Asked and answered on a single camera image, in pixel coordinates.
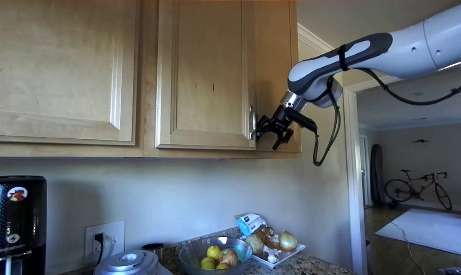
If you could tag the reddish yellow apple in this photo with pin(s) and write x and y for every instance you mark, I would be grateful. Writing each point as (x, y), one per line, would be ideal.
(229, 257)

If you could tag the white doorway trim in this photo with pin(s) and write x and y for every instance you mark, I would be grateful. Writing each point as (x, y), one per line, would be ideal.
(352, 204)

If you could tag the black coffee machine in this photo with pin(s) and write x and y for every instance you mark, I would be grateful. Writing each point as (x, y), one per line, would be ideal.
(29, 224)

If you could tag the black bicycle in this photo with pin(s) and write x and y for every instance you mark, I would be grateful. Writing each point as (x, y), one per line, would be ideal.
(415, 184)

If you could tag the brown onion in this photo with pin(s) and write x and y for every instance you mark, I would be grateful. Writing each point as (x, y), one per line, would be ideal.
(271, 239)

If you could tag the wooden cabinet frame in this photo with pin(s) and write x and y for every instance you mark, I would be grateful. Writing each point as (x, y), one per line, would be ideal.
(148, 77)

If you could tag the yellow lemon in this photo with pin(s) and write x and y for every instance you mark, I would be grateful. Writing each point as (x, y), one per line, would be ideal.
(207, 263)
(222, 267)
(213, 251)

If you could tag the white food tray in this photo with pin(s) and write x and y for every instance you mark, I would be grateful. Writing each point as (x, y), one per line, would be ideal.
(276, 260)

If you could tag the wide wooden cabinet door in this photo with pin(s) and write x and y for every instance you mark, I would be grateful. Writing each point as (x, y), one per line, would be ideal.
(204, 77)

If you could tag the white floor mat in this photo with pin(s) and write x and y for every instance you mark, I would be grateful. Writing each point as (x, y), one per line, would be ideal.
(433, 231)

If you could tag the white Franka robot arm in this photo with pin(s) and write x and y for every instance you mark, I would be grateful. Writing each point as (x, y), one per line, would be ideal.
(392, 51)

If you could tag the silver kettle lid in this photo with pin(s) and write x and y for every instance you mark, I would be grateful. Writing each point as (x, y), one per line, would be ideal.
(128, 262)

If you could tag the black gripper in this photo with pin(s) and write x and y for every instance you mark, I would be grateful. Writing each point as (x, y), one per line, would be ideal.
(284, 118)

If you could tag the tall black bag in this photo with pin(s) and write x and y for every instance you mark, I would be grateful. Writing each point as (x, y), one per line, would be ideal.
(377, 173)

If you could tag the blue white food package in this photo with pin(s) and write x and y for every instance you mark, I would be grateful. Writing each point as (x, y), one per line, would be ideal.
(248, 224)

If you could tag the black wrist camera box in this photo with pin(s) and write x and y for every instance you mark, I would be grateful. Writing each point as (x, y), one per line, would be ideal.
(303, 121)

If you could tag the dark ceiling fan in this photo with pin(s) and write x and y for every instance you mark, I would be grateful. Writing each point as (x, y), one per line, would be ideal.
(421, 141)

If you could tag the pale yellow onion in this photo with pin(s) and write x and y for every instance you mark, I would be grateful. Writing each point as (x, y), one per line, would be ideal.
(255, 244)
(288, 241)

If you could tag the clear glass fruit bowl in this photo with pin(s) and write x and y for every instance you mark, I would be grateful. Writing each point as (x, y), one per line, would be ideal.
(241, 250)

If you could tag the white wall outlet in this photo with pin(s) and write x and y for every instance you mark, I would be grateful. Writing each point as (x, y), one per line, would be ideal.
(116, 234)

